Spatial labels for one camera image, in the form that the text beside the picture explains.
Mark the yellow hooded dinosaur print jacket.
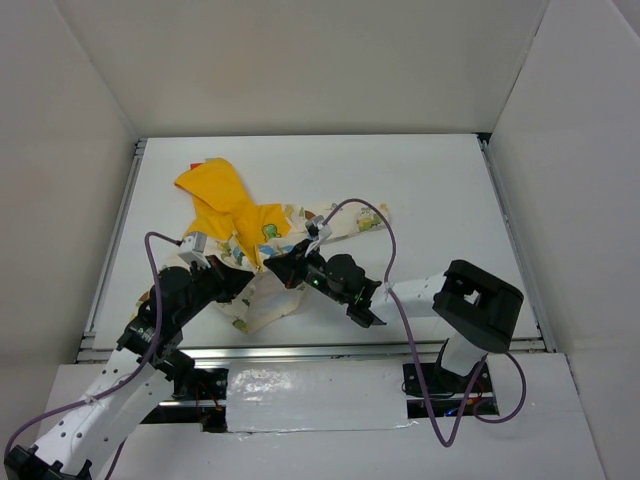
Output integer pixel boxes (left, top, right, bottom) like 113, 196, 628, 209
174, 158, 390, 334

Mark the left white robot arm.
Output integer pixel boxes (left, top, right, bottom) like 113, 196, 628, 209
4, 258, 254, 479

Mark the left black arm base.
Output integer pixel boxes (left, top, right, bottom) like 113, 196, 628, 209
160, 350, 229, 433

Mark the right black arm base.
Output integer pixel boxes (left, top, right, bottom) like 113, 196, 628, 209
401, 362, 493, 400

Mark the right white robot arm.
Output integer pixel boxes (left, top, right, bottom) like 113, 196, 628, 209
264, 240, 524, 391

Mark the white taped cover plate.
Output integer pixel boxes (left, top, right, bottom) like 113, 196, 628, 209
226, 360, 411, 433

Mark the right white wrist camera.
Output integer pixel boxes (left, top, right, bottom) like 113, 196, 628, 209
305, 215, 332, 256

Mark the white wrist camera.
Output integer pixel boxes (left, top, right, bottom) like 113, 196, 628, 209
178, 231, 210, 268
305, 215, 332, 256

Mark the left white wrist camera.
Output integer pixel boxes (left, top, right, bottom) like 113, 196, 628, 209
178, 231, 210, 268

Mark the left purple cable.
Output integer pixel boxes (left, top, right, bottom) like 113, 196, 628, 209
2, 232, 184, 479

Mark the aluminium front rail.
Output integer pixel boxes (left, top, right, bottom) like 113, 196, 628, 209
75, 334, 547, 364

